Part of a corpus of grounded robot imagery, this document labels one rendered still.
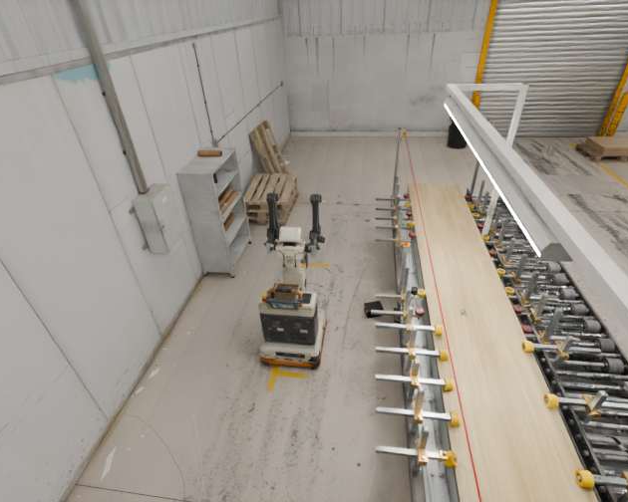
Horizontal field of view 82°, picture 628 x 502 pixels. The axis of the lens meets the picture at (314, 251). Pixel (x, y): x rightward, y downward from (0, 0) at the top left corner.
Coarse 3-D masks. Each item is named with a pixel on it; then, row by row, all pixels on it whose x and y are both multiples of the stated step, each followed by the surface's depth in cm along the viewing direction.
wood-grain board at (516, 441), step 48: (432, 192) 497; (432, 240) 401; (480, 240) 397; (432, 288) 335; (480, 288) 333; (480, 336) 286; (480, 384) 251; (528, 384) 249; (480, 432) 224; (528, 432) 222; (480, 480) 202; (528, 480) 201
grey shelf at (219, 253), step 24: (192, 168) 432; (216, 168) 432; (192, 192) 435; (216, 192) 443; (240, 192) 524; (192, 216) 455; (216, 216) 450; (240, 216) 543; (216, 240) 472; (240, 240) 559; (216, 264) 496
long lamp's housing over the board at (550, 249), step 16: (464, 128) 257; (480, 144) 221; (480, 160) 213; (496, 160) 199; (496, 176) 187; (512, 192) 168; (512, 208) 163; (528, 208) 154; (528, 224) 148; (544, 224) 143; (544, 240) 136; (544, 256) 136; (560, 256) 135
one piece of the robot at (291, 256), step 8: (280, 248) 342; (288, 248) 341; (296, 248) 340; (304, 248) 345; (280, 256) 346; (288, 256) 346; (296, 256) 343; (288, 264) 349; (296, 264) 348; (288, 272) 361; (296, 272) 360; (304, 272) 368; (288, 280) 368; (296, 280) 366; (304, 280) 371; (304, 288) 373
